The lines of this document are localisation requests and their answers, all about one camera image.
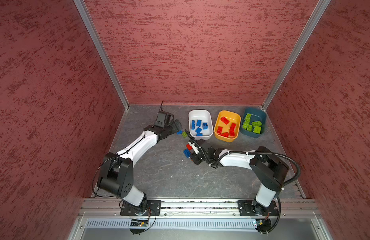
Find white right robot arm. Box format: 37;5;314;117
189;136;289;208

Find yellow plastic container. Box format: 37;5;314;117
214;111;241;143

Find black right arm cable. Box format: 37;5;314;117
210;151;301;187

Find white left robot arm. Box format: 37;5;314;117
96;111;182;214

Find dark teal plastic container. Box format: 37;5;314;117
239;107;267;138

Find aluminium corner post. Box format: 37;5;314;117
262;0;331;111
74;0;130;111

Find aluminium front rail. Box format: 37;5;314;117
78;198;322;219

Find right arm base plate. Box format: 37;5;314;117
237;200;278;217

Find white plastic container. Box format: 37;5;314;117
188;110;214;140

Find aluminium right corner post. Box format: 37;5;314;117
262;0;331;111

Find white slotted cable duct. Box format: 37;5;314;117
85;218;257;232

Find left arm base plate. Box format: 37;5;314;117
120;200;162;217

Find aluminium left corner post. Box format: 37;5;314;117
74;0;130;111

